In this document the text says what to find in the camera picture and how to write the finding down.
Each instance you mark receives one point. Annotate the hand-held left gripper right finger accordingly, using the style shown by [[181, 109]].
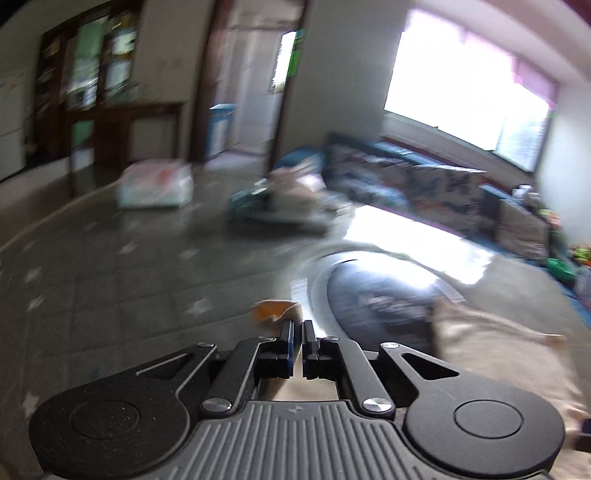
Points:
[[308, 344]]

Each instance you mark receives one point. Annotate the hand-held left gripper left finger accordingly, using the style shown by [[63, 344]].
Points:
[[289, 342]]

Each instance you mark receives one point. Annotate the beige garment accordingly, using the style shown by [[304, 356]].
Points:
[[498, 350]]

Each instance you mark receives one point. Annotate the pile of clothes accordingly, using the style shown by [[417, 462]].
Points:
[[286, 194]]

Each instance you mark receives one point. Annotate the patterned blue sofa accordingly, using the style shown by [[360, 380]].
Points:
[[415, 180]]

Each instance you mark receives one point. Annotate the white plastic package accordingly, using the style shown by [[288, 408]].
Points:
[[154, 184]]

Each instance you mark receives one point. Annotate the blue and white box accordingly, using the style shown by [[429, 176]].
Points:
[[220, 129]]

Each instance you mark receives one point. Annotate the green toys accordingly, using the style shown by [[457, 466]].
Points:
[[565, 265]]

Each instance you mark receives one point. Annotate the green door poster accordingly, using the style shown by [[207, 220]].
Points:
[[298, 53]]

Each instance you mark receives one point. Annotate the bright window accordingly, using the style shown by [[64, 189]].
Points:
[[466, 87]]

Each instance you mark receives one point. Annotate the dark wooden cabinet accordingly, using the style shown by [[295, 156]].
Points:
[[92, 87]]

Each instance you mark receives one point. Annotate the white refrigerator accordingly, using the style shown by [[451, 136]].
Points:
[[11, 124]]

